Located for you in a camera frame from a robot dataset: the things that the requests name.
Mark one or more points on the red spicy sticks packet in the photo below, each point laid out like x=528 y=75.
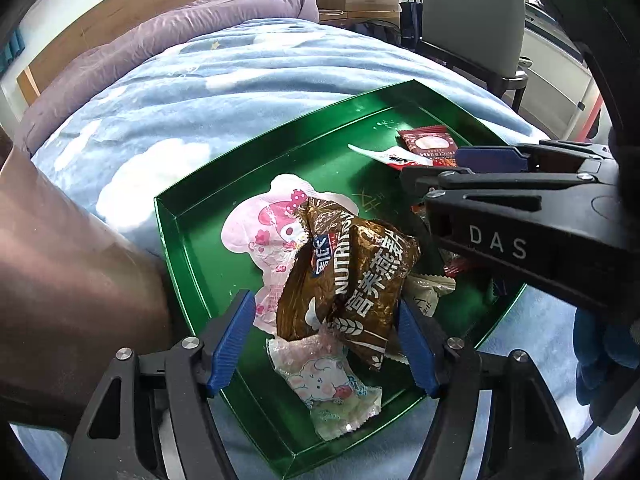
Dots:
x=431 y=142

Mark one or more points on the blue gloved hand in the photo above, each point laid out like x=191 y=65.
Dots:
x=607 y=372

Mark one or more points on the brown oatmeal packet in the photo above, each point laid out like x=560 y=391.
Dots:
x=348 y=278

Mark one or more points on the white pink pig packet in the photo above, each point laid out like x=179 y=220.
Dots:
x=316 y=368

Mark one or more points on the left teal curtain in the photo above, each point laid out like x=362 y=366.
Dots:
x=11 y=50

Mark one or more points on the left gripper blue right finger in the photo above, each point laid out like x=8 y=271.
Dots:
x=419 y=337

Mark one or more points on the dark grey chair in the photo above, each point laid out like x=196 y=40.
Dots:
x=481 y=37

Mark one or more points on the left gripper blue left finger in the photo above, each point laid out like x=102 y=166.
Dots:
x=225 y=337

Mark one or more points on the wooden headboard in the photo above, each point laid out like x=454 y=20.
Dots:
x=57 y=31

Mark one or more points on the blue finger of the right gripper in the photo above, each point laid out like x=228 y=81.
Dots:
x=488 y=159

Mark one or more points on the white chocolate wafer packet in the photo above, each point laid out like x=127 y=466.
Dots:
x=395 y=157

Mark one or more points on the pink cartoon character packet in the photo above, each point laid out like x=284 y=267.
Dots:
x=265 y=227

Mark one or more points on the black backpack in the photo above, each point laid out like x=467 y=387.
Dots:
x=381 y=30

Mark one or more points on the purple duvet roll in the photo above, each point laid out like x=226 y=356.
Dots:
x=89 y=73

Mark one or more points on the beige candy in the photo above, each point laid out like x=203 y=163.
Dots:
x=424 y=291

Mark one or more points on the small brown clear candy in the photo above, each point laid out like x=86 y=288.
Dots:
x=438 y=260

